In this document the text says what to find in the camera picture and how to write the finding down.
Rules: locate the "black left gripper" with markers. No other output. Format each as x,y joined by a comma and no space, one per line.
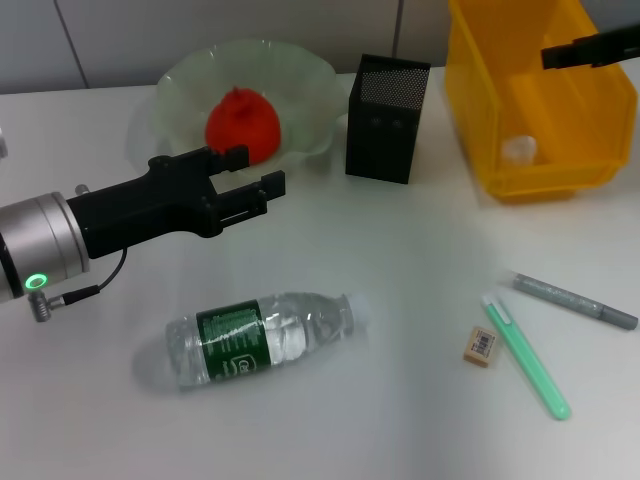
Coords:
150,210

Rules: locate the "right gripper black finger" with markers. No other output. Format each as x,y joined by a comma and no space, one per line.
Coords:
590,50

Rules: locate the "orange ribbed fruit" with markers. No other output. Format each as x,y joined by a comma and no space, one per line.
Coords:
245,120

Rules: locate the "white paper ball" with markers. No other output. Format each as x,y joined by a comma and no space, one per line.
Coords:
519,148

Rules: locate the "clear green-label water bottle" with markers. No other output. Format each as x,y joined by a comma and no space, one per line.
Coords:
240,340

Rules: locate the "green glass fruit plate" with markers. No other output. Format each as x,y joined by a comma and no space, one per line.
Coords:
300,80

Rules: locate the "black mesh pen holder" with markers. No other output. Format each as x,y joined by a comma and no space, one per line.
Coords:
385,130

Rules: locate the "grey marker pen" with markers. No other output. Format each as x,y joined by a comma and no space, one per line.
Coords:
565,297

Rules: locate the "beige eraser with barcode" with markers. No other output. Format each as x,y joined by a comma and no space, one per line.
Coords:
480,347

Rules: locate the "green pen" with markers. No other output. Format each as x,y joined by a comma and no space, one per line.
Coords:
525,355

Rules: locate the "yellow plastic storage bin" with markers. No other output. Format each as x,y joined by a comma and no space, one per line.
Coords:
550,125

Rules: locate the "small silver left wrist stub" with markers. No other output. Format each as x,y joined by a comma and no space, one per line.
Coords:
83,190

